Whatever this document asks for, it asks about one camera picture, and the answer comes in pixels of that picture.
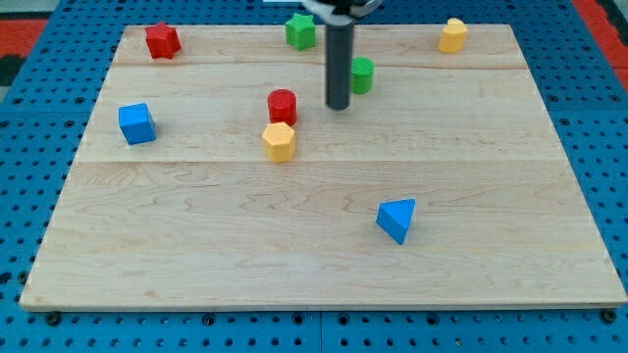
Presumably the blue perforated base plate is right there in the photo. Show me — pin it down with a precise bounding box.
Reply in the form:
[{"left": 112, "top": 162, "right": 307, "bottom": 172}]
[{"left": 1, "top": 0, "right": 627, "bottom": 352}]

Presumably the red star block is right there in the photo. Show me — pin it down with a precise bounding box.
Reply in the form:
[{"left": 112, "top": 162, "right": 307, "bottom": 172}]
[{"left": 144, "top": 22, "right": 182, "bottom": 60}]

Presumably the blue cube block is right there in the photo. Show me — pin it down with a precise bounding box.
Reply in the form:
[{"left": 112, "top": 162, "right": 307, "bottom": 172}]
[{"left": 118, "top": 103, "right": 157, "bottom": 145}]

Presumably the yellow heart block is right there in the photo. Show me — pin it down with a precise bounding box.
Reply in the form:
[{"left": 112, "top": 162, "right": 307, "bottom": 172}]
[{"left": 438, "top": 18, "right": 468, "bottom": 54}]

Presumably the yellow hexagon block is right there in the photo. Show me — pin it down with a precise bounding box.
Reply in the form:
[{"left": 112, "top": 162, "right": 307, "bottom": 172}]
[{"left": 262, "top": 123, "right": 295, "bottom": 163}]

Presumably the green cylinder block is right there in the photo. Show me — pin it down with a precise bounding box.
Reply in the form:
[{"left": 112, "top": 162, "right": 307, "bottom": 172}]
[{"left": 351, "top": 57, "right": 375, "bottom": 94}]

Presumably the blue triangle block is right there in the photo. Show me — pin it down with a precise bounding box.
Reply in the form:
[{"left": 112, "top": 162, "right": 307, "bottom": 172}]
[{"left": 376, "top": 199, "right": 416, "bottom": 245}]

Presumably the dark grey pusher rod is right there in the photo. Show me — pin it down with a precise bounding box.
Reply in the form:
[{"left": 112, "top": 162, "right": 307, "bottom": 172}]
[{"left": 325, "top": 23, "right": 354, "bottom": 111}]

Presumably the green star block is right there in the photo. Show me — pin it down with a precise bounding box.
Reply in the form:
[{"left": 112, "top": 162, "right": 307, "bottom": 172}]
[{"left": 285, "top": 13, "right": 317, "bottom": 51}]

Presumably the wooden board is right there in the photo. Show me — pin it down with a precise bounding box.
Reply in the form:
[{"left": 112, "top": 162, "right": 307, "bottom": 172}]
[{"left": 21, "top": 25, "right": 627, "bottom": 312}]

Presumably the red cylinder block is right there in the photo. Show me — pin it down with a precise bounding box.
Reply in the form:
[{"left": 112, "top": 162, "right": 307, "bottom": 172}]
[{"left": 267, "top": 89, "right": 298, "bottom": 126}]

